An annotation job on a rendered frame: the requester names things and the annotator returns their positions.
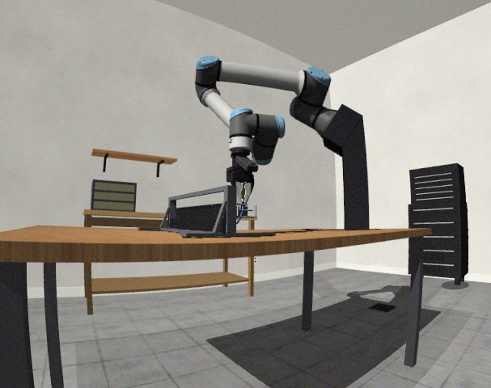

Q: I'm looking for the grey free-standing rack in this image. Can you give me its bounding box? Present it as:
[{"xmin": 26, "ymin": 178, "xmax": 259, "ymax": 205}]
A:
[{"xmin": 138, "ymin": 185, "xmax": 276, "ymax": 238}]

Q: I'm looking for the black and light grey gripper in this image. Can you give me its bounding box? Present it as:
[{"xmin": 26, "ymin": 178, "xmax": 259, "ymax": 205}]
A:
[{"xmin": 226, "ymin": 149, "xmax": 254, "ymax": 204}]

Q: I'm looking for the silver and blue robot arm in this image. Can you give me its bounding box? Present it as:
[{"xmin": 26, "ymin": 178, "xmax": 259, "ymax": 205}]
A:
[{"xmin": 195, "ymin": 56, "xmax": 337, "ymax": 172}]

